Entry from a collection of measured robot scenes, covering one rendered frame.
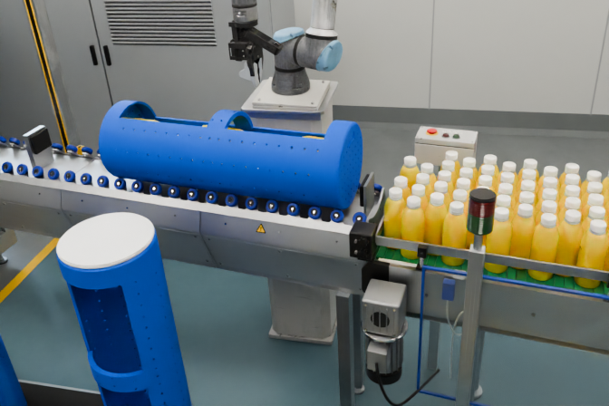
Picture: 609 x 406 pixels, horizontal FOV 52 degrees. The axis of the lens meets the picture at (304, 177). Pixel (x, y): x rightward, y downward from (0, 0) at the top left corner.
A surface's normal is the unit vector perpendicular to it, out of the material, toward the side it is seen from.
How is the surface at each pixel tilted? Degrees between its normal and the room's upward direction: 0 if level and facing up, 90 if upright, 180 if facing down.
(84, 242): 0
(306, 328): 90
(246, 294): 0
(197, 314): 0
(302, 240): 71
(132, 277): 90
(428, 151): 90
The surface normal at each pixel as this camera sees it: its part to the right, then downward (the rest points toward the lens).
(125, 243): -0.06, -0.87
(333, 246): -0.34, 0.15
